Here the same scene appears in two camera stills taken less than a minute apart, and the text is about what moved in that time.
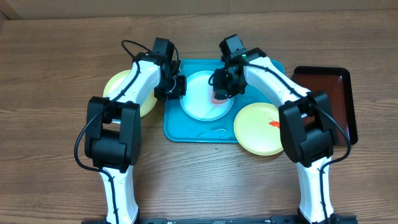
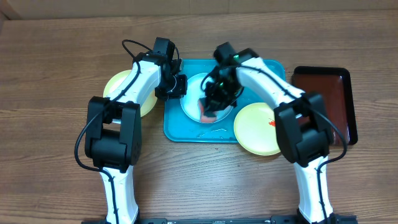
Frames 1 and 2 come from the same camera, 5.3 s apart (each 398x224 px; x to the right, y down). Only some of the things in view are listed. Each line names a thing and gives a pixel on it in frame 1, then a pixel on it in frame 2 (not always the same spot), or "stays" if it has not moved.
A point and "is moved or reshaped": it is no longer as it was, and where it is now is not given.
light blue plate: x=198 y=102 stays
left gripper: x=180 y=90 stays
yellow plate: x=147 y=108 stays
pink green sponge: x=217 y=101 is moved or reshaped
